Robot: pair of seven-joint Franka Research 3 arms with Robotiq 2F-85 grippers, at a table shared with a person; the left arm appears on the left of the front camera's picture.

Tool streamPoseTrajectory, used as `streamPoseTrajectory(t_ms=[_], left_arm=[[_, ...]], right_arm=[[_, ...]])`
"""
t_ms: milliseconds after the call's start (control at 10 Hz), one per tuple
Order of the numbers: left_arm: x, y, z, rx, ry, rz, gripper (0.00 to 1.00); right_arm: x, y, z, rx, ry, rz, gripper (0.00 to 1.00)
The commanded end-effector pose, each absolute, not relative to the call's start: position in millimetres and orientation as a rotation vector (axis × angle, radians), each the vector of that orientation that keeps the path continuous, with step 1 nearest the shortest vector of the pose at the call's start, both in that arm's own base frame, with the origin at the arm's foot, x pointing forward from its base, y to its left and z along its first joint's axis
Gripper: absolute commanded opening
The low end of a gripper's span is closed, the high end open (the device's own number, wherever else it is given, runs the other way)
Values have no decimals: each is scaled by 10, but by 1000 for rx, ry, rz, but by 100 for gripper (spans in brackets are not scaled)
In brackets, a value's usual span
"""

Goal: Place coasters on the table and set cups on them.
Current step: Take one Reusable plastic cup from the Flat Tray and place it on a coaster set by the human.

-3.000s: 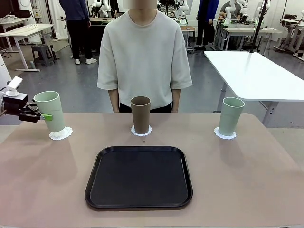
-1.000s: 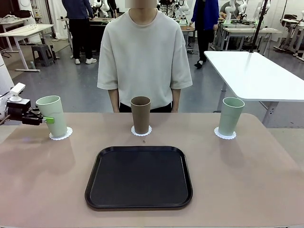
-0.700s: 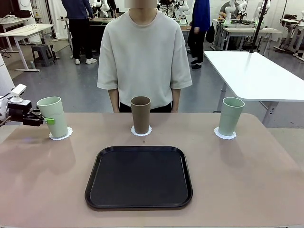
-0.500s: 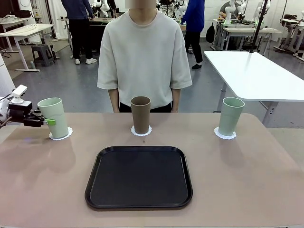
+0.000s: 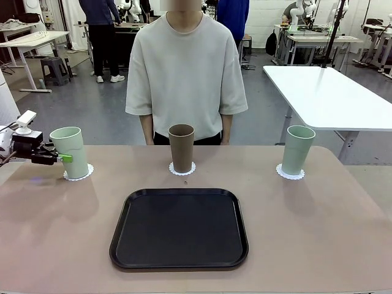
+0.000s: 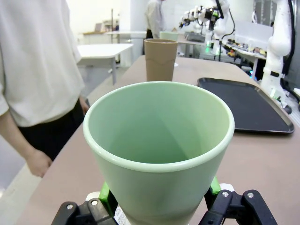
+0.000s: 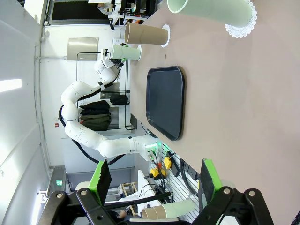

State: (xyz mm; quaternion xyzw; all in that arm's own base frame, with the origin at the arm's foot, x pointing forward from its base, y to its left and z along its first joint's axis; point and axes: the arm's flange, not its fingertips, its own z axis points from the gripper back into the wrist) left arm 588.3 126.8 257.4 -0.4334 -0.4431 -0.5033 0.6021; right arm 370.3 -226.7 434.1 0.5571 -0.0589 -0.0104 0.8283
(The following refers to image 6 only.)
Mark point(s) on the cluttered background workbench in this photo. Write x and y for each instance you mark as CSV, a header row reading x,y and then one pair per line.
x,y
246,50

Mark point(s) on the person's left hand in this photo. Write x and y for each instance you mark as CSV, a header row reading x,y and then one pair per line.
x,y
84,105

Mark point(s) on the pale green plastic cup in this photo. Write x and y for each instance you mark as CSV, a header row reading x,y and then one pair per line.
x,y
159,199
170,35

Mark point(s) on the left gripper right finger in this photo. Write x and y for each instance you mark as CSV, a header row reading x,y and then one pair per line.
x,y
241,211

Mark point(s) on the person in beige shirt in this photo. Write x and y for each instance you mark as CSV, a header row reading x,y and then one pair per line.
x,y
35,58

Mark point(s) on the white background table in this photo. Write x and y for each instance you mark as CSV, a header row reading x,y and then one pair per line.
x,y
126,34

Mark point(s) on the brown plastic cup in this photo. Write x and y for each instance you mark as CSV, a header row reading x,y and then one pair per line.
x,y
160,61

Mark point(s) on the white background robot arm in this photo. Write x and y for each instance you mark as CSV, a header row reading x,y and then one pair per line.
x,y
219,28

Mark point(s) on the person's right forearm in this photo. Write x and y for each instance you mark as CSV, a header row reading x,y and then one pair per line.
x,y
14,138

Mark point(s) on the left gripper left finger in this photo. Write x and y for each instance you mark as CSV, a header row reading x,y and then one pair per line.
x,y
89,214

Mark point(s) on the black plastic tray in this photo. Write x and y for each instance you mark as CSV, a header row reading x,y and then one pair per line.
x,y
246,105

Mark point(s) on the person's right hand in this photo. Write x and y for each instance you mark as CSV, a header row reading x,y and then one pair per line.
x,y
38,164

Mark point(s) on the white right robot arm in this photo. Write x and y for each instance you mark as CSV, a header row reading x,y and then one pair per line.
x,y
279,35

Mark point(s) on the white rounded table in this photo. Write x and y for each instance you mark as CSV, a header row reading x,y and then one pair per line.
x,y
103,51

